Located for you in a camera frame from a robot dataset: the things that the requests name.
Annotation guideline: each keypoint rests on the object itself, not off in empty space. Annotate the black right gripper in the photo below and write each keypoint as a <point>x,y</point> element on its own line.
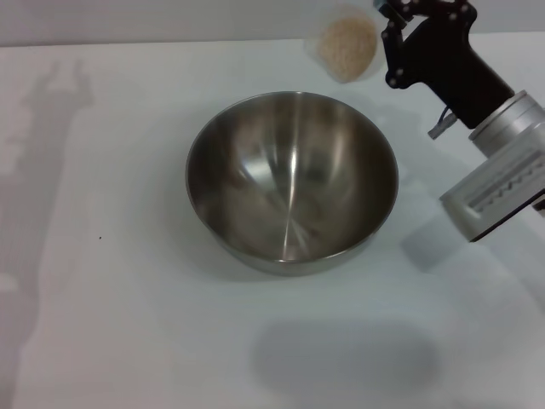
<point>451,68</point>

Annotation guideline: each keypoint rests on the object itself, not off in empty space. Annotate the white rice grains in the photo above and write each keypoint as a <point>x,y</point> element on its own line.
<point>347,47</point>

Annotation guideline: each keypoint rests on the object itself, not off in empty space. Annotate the clear plastic measuring cup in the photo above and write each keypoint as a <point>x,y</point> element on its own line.
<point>315,47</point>

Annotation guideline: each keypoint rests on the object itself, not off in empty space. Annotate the stainless steel mixing bowl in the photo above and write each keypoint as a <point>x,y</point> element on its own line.
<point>294,183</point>

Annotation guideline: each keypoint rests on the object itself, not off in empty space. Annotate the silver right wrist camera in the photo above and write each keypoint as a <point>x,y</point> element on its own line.
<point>489,200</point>

